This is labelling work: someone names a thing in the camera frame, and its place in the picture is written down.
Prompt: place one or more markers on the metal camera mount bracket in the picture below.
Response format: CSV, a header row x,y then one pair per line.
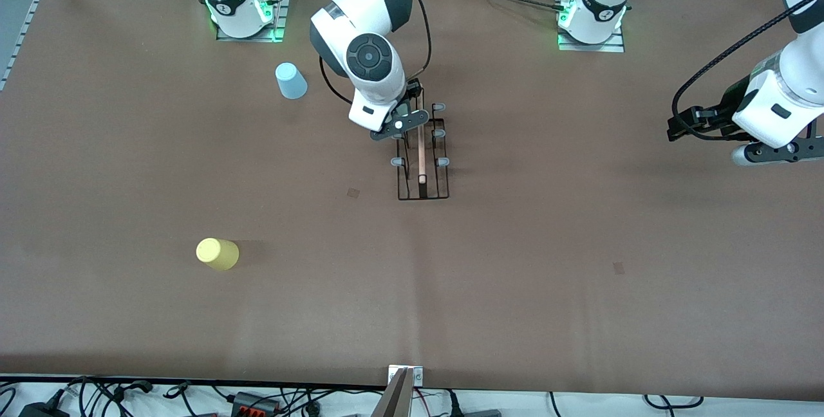
x,y
418,375

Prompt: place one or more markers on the black orange connector box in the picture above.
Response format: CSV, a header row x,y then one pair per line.
x,y
254,402

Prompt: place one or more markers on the black power adapter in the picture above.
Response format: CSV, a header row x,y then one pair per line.
x,y
42,410

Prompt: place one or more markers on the perforated metal rail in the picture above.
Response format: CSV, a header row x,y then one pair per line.
x,y
26,31

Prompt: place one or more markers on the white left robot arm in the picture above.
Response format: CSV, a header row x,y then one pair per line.
x,y
798,69

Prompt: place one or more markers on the brown table cover sheet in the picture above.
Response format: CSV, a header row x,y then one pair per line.
x,y
515,275

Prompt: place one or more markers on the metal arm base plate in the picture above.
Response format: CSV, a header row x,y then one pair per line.
x,y
611,47
251,38

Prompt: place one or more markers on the black plug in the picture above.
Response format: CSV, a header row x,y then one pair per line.
x,y
452,404

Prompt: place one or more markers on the yellow plastic cup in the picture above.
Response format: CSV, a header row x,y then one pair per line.
x,y
219,256

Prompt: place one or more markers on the light blue plastic cup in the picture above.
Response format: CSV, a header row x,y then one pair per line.
x,y
291,82

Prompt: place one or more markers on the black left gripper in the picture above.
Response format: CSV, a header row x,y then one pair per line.
x,y
726,110

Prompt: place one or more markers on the grey camera pole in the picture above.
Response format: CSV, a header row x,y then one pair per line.
x,y
396,401

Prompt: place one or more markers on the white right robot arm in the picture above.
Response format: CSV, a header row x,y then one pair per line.
x,y
360,5

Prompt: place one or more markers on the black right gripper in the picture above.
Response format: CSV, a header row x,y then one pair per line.
x,y
412,91

